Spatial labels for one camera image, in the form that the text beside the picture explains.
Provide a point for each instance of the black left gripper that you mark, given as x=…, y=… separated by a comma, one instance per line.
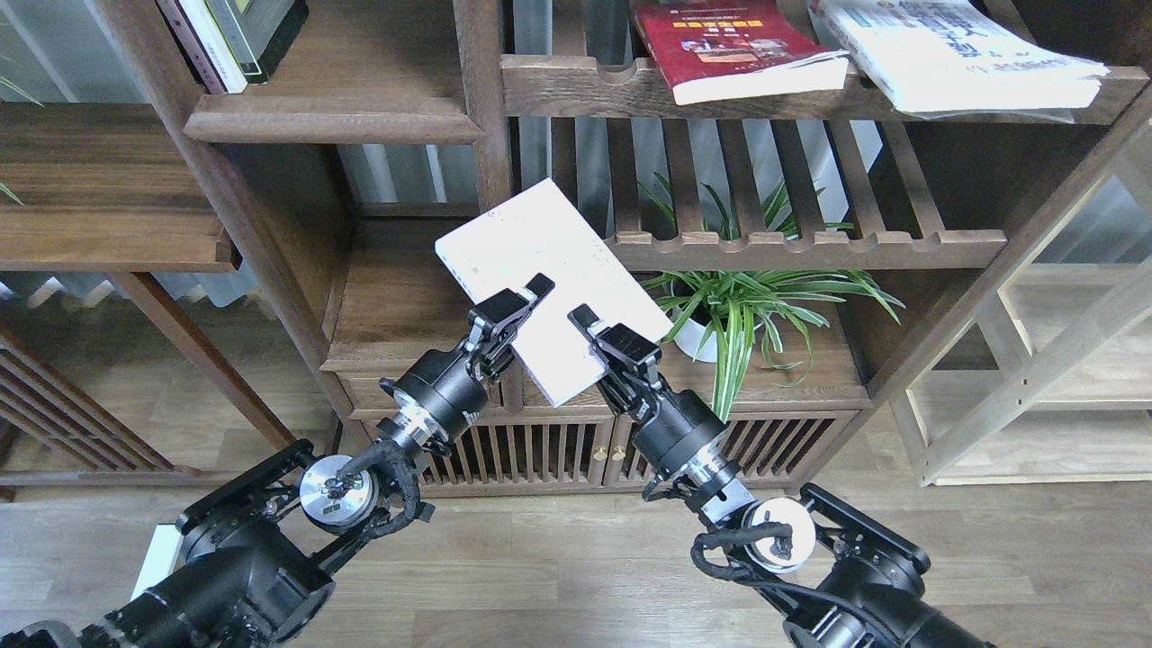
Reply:
x=445, y=390

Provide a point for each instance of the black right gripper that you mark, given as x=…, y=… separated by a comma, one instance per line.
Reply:
x=677, y=433

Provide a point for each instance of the lavender white paperback book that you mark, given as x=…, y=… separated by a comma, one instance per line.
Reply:
x=539, y=231

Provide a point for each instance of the white book blue characters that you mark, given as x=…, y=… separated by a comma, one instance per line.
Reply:
x=947, y=57

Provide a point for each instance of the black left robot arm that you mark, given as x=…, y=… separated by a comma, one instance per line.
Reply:
x=258, y=555

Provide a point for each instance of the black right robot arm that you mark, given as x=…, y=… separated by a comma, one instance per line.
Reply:
x=838, y=577

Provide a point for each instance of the white plant pot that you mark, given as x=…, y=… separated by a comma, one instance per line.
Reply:
x=694, y=339

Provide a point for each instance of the green spider plant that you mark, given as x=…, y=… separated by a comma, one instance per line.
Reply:
x=740, y=310

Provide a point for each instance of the dark wooden bookshelf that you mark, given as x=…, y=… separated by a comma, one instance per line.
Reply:
x=388, y=122

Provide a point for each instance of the red cover book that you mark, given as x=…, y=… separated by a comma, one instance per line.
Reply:
x=725, y=50

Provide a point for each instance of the purple spine upright book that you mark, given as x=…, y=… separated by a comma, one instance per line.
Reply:
x=194, y=53

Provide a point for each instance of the dark green upright book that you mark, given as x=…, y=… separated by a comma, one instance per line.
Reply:
x=259, y=33

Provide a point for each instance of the white spine upright book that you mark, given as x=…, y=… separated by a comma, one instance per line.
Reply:
x=221, y=72

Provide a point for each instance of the white bar on floor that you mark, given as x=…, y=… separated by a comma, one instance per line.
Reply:
x=160, y=560

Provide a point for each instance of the dark slatted wooden rack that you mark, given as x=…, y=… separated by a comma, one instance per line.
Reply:
x=38, y=400

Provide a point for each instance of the light wooden shelf frame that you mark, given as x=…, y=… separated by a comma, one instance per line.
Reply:
x=1067, y=396

